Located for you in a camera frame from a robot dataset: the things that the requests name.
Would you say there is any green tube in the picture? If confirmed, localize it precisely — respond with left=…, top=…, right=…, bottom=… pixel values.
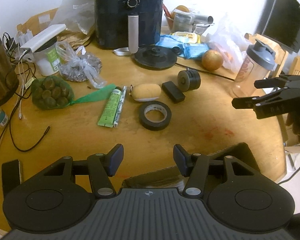
left=97, top=87, right=122, bottom=128

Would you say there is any black electrical tape roll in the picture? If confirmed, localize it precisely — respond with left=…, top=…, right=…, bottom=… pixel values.
left=139, top=101, right=172, bottom=131

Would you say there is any marble pattern stick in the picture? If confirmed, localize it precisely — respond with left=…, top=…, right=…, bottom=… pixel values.
left=113, top=86, right=127, bottom=127

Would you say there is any black rectangular block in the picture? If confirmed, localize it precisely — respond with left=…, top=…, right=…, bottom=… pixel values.
left=161, top=81, right=185, bottom=103

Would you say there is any black caster wheel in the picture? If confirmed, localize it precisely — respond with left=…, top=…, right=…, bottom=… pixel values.
left=177, top=69, right=201, bottom=92

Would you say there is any cardboard box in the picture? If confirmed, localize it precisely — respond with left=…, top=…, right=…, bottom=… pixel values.
left=121, top=142, right=262, bottom=197

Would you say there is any clear shaker bottle grey lid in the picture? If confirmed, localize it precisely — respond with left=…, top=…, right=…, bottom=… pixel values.
left=231, top=40, right=275, bottom=98

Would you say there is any black monitor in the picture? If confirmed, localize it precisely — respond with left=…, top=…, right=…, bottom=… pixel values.
left=256, top=0, right=300, bottom=53

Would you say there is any white plastic bag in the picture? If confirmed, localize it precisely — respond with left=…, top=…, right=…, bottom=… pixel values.
left=205, top=28, right=251, bottom=73

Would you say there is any yellow onion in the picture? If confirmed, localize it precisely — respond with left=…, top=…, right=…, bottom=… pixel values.
left=202, top=49, right=223, bottom=71

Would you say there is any green net bag of nuts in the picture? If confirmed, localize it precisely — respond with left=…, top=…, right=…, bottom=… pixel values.
left=30, top=76, right=74, bottom=110

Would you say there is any black smartphone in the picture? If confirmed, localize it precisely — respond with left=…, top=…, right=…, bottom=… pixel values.
left=1, top=159, right=21, bottom=198

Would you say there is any plastic bag of seeds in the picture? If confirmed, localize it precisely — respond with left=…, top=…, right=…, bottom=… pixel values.
left=55, top=41, right=107, bottom=89

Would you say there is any foil roll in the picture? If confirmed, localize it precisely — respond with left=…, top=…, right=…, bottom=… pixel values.
left=190, top=14, right=213, bottom=24

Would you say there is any black kettle base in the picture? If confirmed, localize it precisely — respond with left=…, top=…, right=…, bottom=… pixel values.
left=134, top=45, right=177, bottom=70

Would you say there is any small black knob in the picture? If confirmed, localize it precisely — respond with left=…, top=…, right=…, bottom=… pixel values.
left=171, top=47, right=182, bottom=55

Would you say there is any yellow wet wipes pack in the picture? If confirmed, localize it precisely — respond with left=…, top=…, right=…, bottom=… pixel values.
left=171, top=31, right=200, bottom=44

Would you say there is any steel electric kettle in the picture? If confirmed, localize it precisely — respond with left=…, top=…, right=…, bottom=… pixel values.
left=0, top=39, right=19, bottom=106

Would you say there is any blue wet wipes pack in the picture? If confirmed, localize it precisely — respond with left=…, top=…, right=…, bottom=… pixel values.
left=155, top=35, right=184, bottom=54

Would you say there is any white power bank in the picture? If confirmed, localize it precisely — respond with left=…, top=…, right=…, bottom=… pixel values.
left=20, top=24, right=66, bottom=53

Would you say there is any black air fryer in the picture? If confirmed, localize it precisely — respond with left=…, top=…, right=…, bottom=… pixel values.
left=95, top=0, right=163, bottom=49

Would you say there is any clear plastic bag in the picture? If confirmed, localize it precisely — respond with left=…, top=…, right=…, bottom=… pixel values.
left=49, top=0, right=95, bottom=35

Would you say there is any black usb cable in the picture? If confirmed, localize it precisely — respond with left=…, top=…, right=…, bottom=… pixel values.
left=8, top=89, right=51, bottom=153

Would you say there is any white charging cable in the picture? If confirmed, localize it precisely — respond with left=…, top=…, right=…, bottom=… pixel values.
left=13, top=31, right=35, bottom=120

